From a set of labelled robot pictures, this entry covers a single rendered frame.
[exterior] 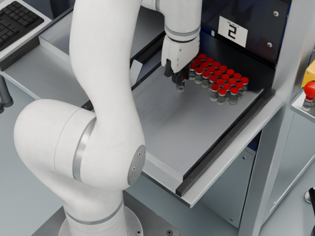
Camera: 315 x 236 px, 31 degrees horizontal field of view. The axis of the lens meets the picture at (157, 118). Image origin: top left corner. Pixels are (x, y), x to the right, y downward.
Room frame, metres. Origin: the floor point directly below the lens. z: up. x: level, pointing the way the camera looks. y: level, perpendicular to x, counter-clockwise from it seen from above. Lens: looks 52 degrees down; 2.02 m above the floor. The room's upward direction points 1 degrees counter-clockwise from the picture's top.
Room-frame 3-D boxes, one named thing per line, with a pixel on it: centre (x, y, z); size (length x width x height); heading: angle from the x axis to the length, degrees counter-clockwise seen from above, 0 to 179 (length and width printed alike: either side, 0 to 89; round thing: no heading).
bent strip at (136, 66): (0.98, 0.09, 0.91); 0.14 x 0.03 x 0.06; 140
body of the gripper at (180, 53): (0.99, -0.06, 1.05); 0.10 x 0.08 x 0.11; 140
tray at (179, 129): (0.91, -0.07, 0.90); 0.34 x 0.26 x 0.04; 140
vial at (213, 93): (0.95, -0.15, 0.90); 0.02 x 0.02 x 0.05
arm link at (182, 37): (0.99, -0.06, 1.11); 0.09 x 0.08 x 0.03; 140
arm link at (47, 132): (0.58, 0.16, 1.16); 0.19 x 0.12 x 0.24; 65
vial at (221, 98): (0.94, -0.17, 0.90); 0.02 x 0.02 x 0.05
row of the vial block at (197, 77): (0.99, -0.14, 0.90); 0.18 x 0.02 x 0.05; 50
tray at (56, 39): (1.21, 0.12, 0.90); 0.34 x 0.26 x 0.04; 140
